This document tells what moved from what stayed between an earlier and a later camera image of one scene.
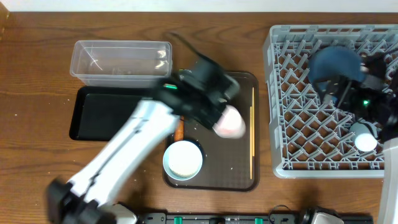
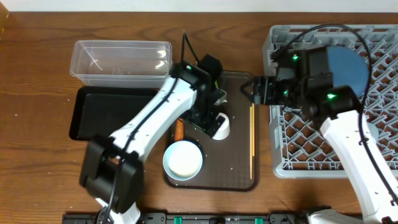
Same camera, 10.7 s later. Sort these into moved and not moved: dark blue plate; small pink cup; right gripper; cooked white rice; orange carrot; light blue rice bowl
Moved: small pink cup; right gripper
Not moved: orange carrot; light blue rice bowl; dark blue plate; cooked white rice
